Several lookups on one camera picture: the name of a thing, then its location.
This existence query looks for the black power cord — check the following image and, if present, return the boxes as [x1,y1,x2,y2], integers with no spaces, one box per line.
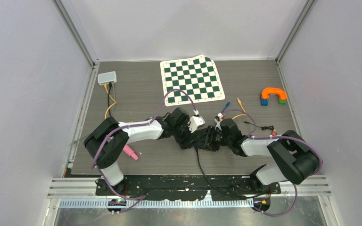
[243,121,275,132]

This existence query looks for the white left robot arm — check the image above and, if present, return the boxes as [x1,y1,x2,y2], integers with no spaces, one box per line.
[83,107,191,195]

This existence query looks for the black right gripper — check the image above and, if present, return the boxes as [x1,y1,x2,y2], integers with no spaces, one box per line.
[195,125,232,152]

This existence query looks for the black ethernet cable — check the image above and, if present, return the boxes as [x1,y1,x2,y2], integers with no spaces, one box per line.
[194,146,272,200]

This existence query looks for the short black cable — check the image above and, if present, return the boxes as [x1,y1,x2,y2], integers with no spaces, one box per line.
[107,82,115,118]

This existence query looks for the green toy block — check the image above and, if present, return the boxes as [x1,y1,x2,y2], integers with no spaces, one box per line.
[278,99,287,105]

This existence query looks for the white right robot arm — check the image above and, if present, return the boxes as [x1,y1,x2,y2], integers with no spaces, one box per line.
[194,119,321,193]

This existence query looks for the blue toy block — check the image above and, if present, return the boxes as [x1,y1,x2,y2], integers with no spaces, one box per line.
[260,96,269,106]

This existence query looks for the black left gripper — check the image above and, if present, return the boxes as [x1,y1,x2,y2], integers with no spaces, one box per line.
[173,119,199,149]

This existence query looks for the pink marker pen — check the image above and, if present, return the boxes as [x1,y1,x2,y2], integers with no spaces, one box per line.
[123,145,139,161]

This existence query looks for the orange arch toy block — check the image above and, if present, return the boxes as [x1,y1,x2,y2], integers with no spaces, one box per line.
[261,87,288,100]

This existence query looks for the small white grey hub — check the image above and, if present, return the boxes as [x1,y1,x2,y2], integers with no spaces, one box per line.
[98,71,117,86]

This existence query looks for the green white chessboard mat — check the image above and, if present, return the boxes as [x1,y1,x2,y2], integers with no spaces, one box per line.
[159,55,225,106]

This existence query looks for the black network switch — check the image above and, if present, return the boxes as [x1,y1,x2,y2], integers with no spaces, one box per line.
[179,129,204,150]

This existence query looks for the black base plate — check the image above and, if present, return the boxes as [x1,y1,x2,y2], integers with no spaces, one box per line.
[95,175,280,201]

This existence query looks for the yellow ethernet cable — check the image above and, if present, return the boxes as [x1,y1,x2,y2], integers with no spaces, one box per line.
[231,97,248,121]

